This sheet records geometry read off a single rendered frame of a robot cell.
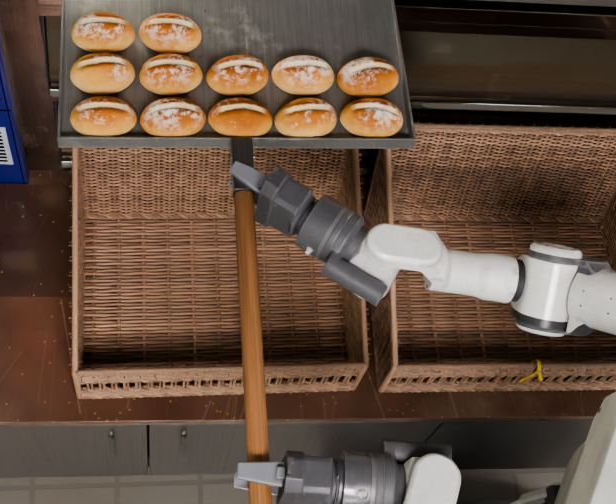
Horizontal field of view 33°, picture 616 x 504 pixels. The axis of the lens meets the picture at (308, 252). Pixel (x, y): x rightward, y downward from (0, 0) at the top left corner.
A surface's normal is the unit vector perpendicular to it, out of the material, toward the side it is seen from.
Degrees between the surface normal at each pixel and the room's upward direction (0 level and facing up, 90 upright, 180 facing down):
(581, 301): 58
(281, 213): 90
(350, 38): 1
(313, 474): 0
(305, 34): 1
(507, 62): 70
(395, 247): 10
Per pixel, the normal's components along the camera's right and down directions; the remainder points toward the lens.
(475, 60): 0.09, 0.71
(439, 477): 0.14, -0.58
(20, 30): 0.05, 0.91
